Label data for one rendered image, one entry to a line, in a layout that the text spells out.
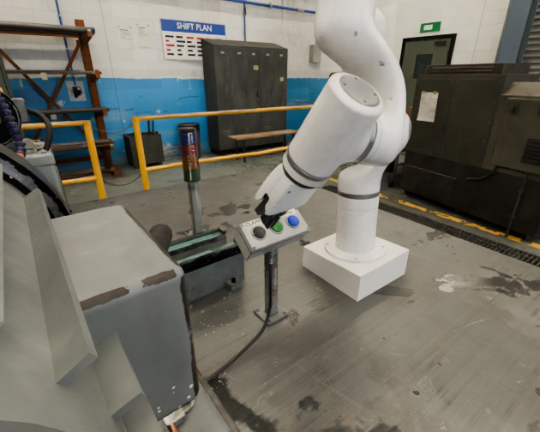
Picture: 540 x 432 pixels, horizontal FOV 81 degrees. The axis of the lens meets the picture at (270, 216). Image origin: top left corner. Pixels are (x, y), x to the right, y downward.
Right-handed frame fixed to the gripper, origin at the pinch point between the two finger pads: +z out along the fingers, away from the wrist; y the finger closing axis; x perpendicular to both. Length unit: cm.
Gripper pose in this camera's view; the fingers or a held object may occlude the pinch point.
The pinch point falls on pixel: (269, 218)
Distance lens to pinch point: 65.5
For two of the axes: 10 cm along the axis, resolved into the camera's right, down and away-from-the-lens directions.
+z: -3.7, 5.3, 7.6
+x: 4.8, 8.1, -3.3
